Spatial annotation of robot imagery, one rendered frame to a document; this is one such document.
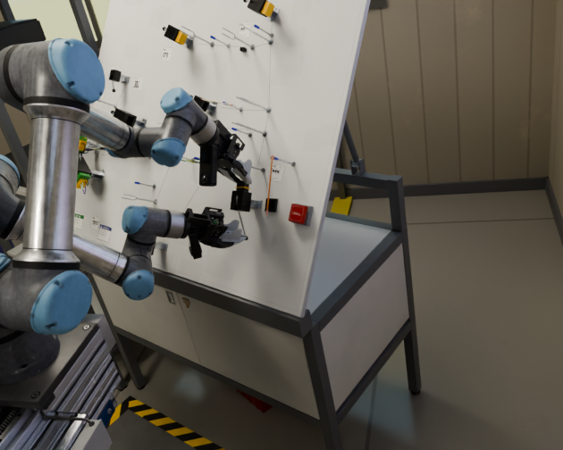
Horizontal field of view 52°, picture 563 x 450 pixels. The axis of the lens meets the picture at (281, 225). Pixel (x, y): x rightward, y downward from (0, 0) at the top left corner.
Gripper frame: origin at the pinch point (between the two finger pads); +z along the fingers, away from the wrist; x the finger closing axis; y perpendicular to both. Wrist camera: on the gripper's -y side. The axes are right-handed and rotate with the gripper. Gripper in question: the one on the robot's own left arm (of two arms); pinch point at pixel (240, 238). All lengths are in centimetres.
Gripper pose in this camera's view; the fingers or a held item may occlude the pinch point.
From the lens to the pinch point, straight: 171.0
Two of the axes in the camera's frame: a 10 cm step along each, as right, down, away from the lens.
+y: 4.7, -6.8, -5.6
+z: 8.3, 1.2, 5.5
